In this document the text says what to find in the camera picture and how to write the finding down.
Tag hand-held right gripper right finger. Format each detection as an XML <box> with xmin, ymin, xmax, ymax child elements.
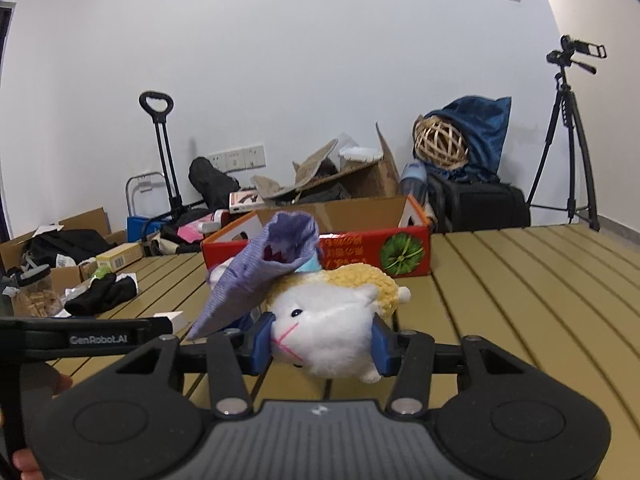
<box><xmin>371</xmin><ymin>317</ymin><xmax>523</xmax><ymax>418</ymax></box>

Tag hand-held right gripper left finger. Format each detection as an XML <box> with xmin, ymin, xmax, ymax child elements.
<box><xmin>116</xmin><ymin>312</ymin><xmax>277</xmax><ymax>418</ymax></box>

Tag lavender fluffy towel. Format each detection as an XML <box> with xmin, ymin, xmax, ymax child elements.
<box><xmin>186</xmin><ymin>211</ymin><xmax>322</xmax><ymax>340</ymax></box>

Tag white and yellow plush toy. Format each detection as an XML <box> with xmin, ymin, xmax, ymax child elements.
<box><xmin>264</xmin><ymin>266</ymin><xmax>412</xmax><ymax>385</ymax></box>

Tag person's left hand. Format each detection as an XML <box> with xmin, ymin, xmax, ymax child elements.
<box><xmin>12</xmin><ymin>361</ymin><xmax>74</xmax><ymax>480</ymax></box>

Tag black cloth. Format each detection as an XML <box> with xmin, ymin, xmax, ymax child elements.
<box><xmin>64</xmin><ymin>274</ymin><xmax>139</xmax><ymax>317</ymax></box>

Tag clear snack jar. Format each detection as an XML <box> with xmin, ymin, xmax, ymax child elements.
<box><xmin>7</xmin><ymin>264</ymin><xmax>65</xmax><ymax>319</ymax></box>

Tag small white box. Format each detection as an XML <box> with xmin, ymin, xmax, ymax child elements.
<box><xmin>151</xmin><ymin>311</ymin><xmax>188</xmax><ymax>337</ymax></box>

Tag yellow and white box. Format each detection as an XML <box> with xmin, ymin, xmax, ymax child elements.
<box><xmin>95</xmin><ymin>241</ymin><xmax>144</xmax><ymax>272</ymax></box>

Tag black garment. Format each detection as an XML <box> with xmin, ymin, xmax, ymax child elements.
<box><xmin>25</xmin><ymin>229</ymin><xmax>117</xmax><ymax>267</ymax></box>

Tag red cardboard box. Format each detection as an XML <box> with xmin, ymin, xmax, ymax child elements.
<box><xmin>201</xmin><ymin>194</ymin><xmax>433</xmax><ymax>279</ymax></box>

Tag blue box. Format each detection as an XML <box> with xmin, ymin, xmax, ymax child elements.
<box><xmin>127</xmin><ymin>215</ymin><xmax>171</xmax><ymax>244</ymax></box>

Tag large open cardboard box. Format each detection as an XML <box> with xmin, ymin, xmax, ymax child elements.
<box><xmin>0</xmin><ymin>206</ymin><xmax>129</xmax><ymax>283</ymax></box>

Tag pink packet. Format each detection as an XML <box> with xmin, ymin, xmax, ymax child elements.
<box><xmin>176</xmin><ymin>211</ymin><xmax>232</xmax><ymax>245</ymax></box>

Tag red and white box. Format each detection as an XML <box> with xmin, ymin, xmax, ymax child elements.
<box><xmin>228</xmin><ymin>190</ymin><xmax>275</xmax><ymax>217</ymax></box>

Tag beige slatted folding table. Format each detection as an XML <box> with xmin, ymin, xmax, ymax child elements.
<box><xmin>45</xmin><ymin>224</ymin><xmax>640</xmax><ymax>480</ymax></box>

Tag blue water bottle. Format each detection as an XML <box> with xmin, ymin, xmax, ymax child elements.
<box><xmin>399</xmin><ymin>161</ymin><xmax>430</xmax><ymax>211</ymax></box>

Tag brown open cardboard box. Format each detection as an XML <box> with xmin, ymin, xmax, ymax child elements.
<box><xmin>292</xmin><ymin>121</ymin><xmax>401</xmax><ymax>202</ymax></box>

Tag black suitcase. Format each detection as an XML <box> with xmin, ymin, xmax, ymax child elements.
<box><xmin>426</xmin><ymin>172</ymin><xmax>532</xmax><ymax>234</ymax></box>

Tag white foam piece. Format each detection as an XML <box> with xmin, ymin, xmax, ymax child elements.
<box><xmin>338</xmin><ymin>146</ymin><xmax>383</xmax><ymax>163</ymax></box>

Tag wicker ball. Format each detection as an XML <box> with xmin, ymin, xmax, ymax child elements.
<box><xmin>412</xmin><ymin>114</ymin><xmax>470</xmax><ymax>169</ymax></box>

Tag dark blue cloth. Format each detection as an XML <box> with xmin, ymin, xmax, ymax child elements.
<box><xmin>424</xmin><ymin>95</ymin><xmax>513</xmax><ymax>184</ymax></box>

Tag black tripod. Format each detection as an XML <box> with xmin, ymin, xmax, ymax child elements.
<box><xmin>526</xmin><ymin>65</ymin><xmax>601</xmax><ymax>232</ymax></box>

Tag grey metal frame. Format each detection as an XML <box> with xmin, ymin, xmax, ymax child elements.
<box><xmin>125</xmin><ymin>171</ymin><xmax>169</xmax><ymax>221</ymax></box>

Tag white wall sockets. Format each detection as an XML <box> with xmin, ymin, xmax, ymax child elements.
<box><xmin>206</xmin><ymin>144</ymin><xmax>267</xmax><ymax>172</ymax></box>

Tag black trolley handle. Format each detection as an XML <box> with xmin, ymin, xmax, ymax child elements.
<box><xmin>138</xmin><ymin>90</ymin><xmax>185</xmax><ymax>218</ymax></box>

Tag black camera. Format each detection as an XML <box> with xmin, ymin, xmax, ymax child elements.
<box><xmin>545</xmin><ymin>34</ymin><xmax>608</xmax><ymax>76</ymax></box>

